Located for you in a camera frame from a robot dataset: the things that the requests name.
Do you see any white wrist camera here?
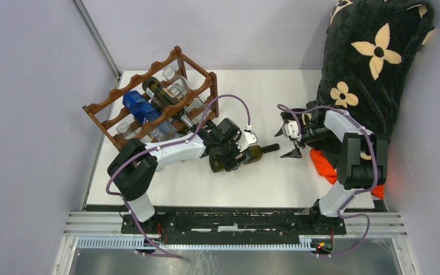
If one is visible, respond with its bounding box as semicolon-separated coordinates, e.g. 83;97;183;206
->
236;124;259;152
288;120;302;141

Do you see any orange cloth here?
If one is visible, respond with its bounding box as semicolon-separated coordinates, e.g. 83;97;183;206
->
309;148;384;199

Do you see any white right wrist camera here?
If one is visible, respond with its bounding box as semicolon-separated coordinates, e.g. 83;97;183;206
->
288;120;302;141

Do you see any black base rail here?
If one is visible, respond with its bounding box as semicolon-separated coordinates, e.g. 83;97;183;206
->
64;207;408;253

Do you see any green wine bottle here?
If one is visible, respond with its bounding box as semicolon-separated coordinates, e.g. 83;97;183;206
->
142;77;189;135
209;143;280;173

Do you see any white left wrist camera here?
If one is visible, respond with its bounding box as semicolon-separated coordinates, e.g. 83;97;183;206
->
236;124;259;152

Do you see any aluminium corner profile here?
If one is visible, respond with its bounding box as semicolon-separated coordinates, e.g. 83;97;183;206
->
71;0;121;80

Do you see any clear square bottle black cap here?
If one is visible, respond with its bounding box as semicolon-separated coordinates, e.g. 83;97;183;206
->
167;84;213;124

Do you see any brown wooden wine rack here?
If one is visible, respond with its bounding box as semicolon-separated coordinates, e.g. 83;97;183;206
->
82;46;218;151

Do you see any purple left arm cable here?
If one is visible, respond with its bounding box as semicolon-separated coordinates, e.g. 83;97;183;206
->
105;94;252;260

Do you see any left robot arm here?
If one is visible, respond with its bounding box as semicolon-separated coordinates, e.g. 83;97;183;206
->
107;119;258;234

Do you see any clear round glass bottle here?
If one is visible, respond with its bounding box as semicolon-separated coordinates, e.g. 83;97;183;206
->
162;66;206;113

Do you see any black floral blanket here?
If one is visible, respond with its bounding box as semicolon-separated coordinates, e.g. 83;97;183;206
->
305;1;435;138

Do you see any blue square glass bottle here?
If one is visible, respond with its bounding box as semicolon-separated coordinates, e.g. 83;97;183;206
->
123;91;177;142

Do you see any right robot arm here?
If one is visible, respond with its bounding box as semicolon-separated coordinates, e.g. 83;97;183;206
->
276;104;388;234

